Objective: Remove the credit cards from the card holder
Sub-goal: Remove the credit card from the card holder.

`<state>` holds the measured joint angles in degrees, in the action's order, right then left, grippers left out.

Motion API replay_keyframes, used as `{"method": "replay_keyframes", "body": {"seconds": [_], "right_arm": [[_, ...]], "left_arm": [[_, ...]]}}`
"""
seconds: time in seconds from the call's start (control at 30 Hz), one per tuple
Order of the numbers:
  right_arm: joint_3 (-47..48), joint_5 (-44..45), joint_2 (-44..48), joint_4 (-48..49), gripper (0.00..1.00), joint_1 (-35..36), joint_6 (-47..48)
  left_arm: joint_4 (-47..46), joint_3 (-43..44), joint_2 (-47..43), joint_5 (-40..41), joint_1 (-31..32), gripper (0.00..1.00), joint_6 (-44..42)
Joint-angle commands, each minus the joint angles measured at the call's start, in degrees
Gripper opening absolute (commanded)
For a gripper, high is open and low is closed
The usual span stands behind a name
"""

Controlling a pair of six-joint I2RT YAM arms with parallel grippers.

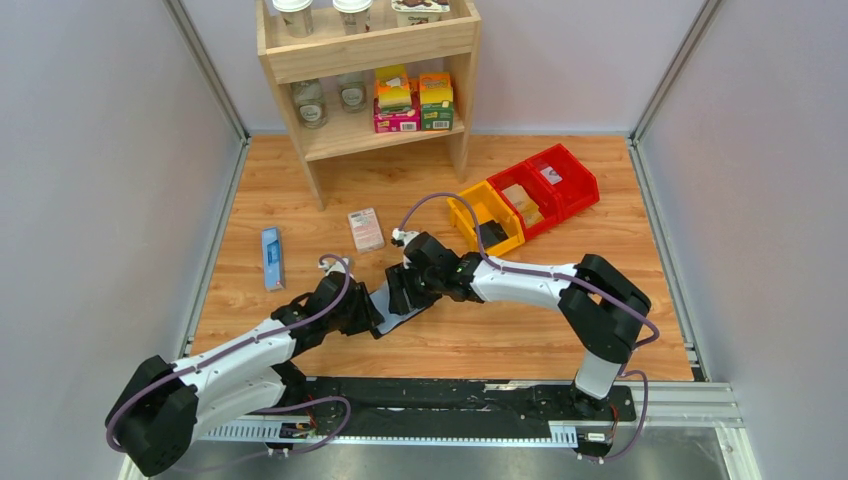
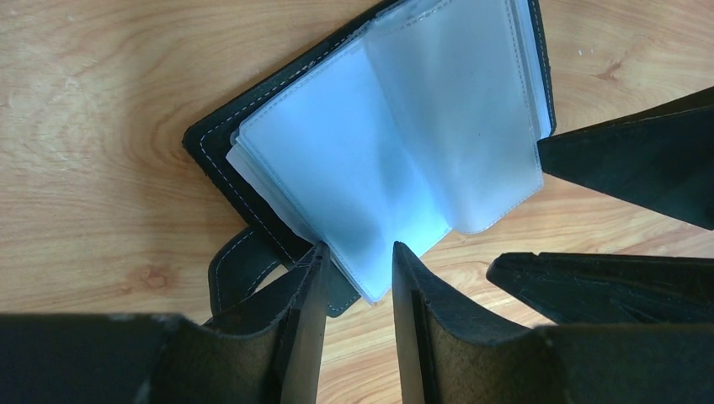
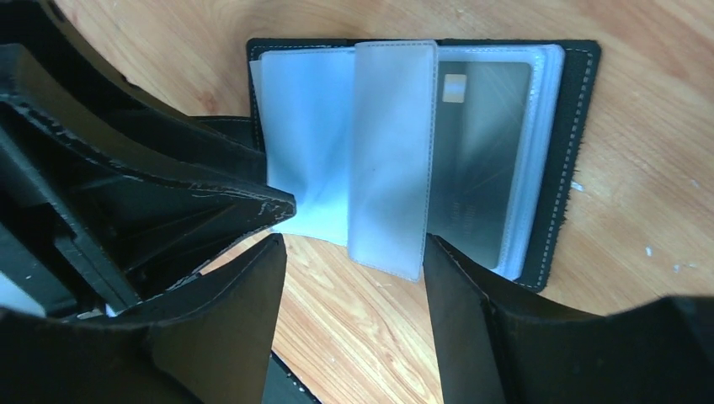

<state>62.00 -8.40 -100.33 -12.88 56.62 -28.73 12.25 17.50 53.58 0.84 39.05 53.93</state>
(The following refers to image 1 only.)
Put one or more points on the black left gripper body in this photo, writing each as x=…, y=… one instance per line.
x=365, y=308

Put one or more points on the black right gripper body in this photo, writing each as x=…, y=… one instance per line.
x=403, y=291

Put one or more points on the black leather card holder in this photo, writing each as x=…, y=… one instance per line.
x=390, y=321

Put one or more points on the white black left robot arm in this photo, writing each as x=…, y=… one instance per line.
x=166, y=406

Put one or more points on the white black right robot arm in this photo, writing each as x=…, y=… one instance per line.
x=604, y=309

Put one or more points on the pink white card box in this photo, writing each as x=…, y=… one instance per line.
x=366, y=231

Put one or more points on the tan card in bin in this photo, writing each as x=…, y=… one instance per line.
x=527, y=208

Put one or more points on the white card in bin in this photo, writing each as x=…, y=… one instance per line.
x=551, y=175

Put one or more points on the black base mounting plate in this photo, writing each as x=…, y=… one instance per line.
x=449, y=408

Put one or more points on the blue toothpaste box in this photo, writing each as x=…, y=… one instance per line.
x=272, y=259

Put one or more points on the yellow plastic bin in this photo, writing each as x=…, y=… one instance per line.
x=487, y=205

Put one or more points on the pink orange snack box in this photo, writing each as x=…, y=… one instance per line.
x=396, y=105

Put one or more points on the green orange snack box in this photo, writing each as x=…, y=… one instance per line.
x=436, y=96

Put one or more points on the red plastic bin far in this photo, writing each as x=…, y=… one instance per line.
x=578, y=189

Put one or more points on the glass jar right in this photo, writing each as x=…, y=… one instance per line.
x=352, y=91

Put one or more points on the glass jar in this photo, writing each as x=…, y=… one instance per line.
x=308, y=96
x=352, y=91

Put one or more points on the glass jar left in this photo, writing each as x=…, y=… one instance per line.
x=308, y=96

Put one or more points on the wooden two-tier shelf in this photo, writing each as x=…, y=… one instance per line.
x=329, y=52

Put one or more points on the white lidded cup middle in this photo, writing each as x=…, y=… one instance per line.
x=354, y=14

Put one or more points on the white lidded cup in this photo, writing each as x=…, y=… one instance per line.
x=354, y=14
x=296, y=16

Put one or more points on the chocolate pudding tub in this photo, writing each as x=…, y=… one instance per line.
x=417, y=12

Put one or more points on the white lidded cup left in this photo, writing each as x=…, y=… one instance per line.
x=296, y=16

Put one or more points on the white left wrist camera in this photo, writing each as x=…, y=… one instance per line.
x=332, y=264

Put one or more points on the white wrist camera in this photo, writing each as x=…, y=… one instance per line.
x=332, y=264
x=406, y=241

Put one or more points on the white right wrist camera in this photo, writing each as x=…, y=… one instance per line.
x=406, y=241

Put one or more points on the aluminium frame rail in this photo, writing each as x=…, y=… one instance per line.
x=658, y=404

